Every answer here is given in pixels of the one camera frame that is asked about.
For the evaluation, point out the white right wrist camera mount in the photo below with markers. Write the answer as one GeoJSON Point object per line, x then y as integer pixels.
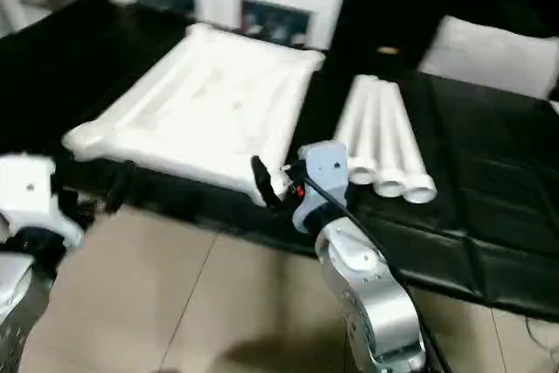
{"type": "Point", "coordinates": [325, 167]}

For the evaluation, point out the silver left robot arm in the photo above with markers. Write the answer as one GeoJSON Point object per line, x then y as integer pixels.
{"type": "Point", "coordinates": [17, 303]}

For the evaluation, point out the white plastic table leg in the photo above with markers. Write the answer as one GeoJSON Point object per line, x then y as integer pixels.
{"type": "Point", "coordinates": [384, 137]}
{"type": "Point", "coordinates": [367, 128]}
{"type": "Point", "coordinates": [350, 115]}
{"type": "Point", "coordinates": [406, 146]}

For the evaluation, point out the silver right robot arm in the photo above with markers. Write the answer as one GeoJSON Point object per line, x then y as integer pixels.
{"type": "Point", "coordinates": [375, 303]}

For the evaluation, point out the white plastic table top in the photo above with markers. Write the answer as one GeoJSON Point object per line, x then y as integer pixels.
{"type": "Point", "coordinates": [205, 106]}

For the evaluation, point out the white plastic chair shell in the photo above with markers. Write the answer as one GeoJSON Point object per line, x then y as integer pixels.
{"type": "Point", "coordinates": [493, 54]}

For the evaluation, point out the small yellow label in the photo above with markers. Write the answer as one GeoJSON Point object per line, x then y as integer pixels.
{"type": "Point", "coordinates": [387, 49]}

